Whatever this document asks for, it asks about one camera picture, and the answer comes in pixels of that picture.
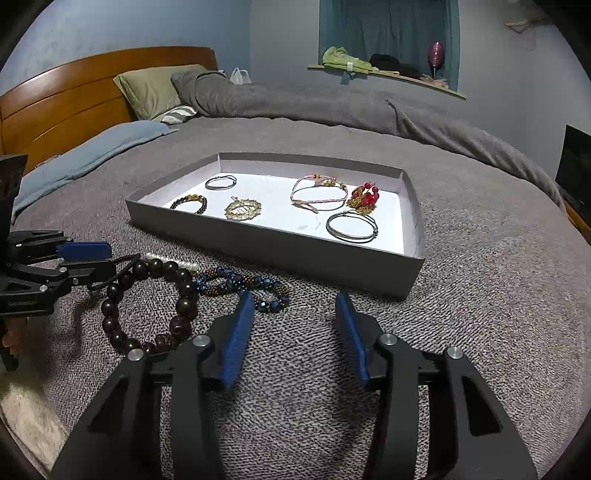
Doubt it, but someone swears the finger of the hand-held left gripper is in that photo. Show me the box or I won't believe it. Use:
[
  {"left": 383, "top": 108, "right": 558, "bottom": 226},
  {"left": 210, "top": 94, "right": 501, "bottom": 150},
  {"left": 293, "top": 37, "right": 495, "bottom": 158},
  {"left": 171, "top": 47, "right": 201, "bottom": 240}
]
[
  {"left": 7, "top": 229, "right": 112, "bottom": 265},
  {"left": 9, "top": 258, "right": 117, "bottom": 295}
]

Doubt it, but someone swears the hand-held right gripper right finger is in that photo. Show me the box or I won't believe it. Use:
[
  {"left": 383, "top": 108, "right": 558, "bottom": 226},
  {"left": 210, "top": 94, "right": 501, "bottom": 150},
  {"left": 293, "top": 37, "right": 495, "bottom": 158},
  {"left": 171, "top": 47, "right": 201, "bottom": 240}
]
[{"left": 335, "top": 291, "right": 539, "bottom": 480}]

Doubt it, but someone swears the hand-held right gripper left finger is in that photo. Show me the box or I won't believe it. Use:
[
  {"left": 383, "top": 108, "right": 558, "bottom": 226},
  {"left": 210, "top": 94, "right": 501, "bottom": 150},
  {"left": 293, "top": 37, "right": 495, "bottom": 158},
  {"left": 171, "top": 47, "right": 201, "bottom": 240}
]
[{"left": 51, "top": 291, "right": 256, "bottom": 480}]

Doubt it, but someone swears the black cord bracelet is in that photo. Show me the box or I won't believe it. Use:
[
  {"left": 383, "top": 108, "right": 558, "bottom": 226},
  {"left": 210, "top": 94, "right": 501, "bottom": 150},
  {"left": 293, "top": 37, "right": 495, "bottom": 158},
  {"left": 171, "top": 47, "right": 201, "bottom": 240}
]
[{"left": 88, "top": 253, "right": 142, "bottom": 292}]

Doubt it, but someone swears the dark wooden bead bracelet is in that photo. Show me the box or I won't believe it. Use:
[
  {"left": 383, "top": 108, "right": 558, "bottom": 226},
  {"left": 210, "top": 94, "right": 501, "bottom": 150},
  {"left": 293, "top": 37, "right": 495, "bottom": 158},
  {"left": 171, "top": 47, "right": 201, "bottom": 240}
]
[{"left": 102, "top": 258, "right": 200, "bottom": 356}]

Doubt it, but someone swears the blue bead bracelet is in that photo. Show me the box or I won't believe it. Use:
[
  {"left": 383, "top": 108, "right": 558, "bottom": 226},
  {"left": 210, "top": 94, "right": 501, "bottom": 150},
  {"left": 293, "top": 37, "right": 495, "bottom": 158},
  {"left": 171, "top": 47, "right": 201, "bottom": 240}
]
[{"left": 196, "top": 266, "right": 291, "bottom": 314}]

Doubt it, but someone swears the white pearl bracelet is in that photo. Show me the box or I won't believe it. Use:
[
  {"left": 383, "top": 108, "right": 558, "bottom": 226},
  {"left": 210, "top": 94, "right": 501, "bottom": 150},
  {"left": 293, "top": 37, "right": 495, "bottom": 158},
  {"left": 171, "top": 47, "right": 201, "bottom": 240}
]
[{"left": 142, "top": 251, "right": 200, "bottom": 274}]

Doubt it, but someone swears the grey shallow cardboard box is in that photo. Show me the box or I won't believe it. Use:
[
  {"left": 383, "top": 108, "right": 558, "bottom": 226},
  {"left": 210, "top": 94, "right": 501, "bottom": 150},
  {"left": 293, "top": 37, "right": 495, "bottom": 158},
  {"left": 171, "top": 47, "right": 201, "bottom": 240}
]
[{"left": 126, "top": 152, "right": 426, "bottom": 301}]

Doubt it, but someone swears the double silver bangle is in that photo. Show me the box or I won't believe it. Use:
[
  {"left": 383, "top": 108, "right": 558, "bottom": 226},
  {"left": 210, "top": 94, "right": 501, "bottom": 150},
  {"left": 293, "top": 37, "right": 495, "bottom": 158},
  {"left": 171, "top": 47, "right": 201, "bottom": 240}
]
[{"left": 325, "top": 209, "right": 379, "bottom": 242}]

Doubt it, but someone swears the dark and gold bead bracelet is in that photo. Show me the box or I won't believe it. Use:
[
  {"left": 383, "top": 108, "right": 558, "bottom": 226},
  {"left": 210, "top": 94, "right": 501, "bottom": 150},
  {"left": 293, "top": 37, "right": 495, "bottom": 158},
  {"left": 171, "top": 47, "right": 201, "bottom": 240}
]
[{"left": 169, "top": 194, "right": 208, "bottom": 214}]

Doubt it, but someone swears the yellow crystal bracelet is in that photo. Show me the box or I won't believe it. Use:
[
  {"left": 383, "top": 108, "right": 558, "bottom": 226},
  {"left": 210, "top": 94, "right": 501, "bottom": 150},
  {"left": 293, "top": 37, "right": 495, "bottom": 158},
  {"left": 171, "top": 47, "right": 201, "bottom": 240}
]
[{"left": 224, "top": 196, "right": 262, "bottom": 222}]

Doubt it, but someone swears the pink cord bracelet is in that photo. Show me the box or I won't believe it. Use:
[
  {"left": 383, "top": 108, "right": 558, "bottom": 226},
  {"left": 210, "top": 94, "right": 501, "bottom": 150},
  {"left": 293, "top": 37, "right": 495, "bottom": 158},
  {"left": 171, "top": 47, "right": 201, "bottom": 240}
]
[{"left": 290, "top": 174, "right": 348, "bottom": 212}]

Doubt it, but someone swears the red bead gold chain bracelet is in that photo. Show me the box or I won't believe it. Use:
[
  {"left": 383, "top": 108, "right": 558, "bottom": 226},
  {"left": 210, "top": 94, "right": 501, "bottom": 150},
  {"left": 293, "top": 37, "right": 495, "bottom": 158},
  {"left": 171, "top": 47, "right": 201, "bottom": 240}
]
[{"left": 347, "top": 182, "right": 382, "bottom": 216}]

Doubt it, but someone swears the person's left hand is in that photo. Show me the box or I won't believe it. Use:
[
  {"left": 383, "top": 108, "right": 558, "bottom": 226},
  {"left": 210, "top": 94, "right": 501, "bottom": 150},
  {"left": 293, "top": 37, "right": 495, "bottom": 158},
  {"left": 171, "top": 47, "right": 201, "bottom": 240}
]
[{"left": 0, "top": 319, "right": 25, "bottom": 352}]

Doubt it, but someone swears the blue blanket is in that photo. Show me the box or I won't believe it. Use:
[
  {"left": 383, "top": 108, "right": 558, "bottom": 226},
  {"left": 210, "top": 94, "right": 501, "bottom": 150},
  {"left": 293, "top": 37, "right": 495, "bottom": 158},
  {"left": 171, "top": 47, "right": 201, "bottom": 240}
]
[{"left": 11, "top": 121, "right": 181, "bottom": 222}]

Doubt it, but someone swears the grey knit bedspread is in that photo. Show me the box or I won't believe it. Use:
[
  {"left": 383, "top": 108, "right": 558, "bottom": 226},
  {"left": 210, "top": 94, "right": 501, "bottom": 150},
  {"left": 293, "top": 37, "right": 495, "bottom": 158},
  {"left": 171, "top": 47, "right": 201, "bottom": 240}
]
[{"left": 0, "top": 115, "right": 591, "bottom": 480}]

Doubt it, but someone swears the wooden headboard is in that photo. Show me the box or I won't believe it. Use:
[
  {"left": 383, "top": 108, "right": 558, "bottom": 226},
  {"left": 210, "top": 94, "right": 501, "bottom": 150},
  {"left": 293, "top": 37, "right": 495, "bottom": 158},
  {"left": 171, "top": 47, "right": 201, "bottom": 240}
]
[{"left": 0, "top": 46, "right": 218, "bottom": 178}]

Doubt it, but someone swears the striped pillow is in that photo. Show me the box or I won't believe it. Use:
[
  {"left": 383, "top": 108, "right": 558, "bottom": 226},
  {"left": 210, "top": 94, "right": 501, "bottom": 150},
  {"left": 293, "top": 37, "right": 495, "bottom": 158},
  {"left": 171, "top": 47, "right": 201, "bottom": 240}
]
[{"left": 154, "top": 105, "right": 198, "bottom": 125}]

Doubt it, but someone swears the green pillow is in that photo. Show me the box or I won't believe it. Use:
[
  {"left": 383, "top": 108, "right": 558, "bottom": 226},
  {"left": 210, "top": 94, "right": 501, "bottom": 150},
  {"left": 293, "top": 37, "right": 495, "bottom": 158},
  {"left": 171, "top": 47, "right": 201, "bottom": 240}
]
[{"left": 113, "top": 65, "right": 208, "bottom": 121}]

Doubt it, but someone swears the grey duvet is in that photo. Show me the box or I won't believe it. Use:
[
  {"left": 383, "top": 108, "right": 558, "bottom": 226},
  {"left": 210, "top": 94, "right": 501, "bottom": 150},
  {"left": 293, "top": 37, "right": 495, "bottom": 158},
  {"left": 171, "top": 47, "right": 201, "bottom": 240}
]
[{"left": 171, "top": 70, "right": 566, "bottom": 208}]

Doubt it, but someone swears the wooden television stand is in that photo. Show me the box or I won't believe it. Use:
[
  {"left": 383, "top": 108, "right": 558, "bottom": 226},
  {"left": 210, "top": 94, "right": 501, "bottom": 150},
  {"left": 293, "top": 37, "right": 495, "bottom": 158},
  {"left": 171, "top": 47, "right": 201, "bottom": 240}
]
[{"left": 561, "top": 198, "right": 591, "bottom": 232}]

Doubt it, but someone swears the wooden window sill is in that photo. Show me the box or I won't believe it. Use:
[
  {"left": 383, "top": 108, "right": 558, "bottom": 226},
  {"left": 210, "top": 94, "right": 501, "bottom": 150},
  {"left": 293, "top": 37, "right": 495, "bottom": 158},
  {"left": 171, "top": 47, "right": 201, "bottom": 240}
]
[{"left": 308, "top": 65, "right": 467, "bottom": 100}]

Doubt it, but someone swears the black cloth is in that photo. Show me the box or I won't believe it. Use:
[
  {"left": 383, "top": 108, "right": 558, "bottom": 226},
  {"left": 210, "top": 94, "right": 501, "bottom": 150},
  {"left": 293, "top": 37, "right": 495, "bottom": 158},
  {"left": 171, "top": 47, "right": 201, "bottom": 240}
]
[{"left": 369, "top": 54, "right": 423, "bottom": 79}]

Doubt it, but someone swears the green cloth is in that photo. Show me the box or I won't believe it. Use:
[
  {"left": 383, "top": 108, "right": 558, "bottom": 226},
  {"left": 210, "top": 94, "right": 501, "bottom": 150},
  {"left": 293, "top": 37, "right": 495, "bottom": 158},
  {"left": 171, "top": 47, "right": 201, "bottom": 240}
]
[{"left": 322, "top": 46, "right": 372, "bottom": 75}]

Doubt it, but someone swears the black television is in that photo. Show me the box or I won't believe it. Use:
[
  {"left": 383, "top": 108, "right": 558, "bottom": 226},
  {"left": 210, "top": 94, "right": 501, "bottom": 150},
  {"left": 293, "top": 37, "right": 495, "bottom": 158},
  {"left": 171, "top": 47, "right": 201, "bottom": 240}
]
[{"left": 554, "top": 124, "right": 591, "bottom": 208}]

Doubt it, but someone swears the teal curtain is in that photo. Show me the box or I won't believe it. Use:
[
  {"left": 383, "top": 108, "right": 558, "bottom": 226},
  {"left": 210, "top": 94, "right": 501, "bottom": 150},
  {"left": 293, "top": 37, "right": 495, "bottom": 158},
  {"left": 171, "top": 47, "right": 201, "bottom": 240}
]
[{"left": 318, "top": 0, "right": 461, "bottom": 90}]

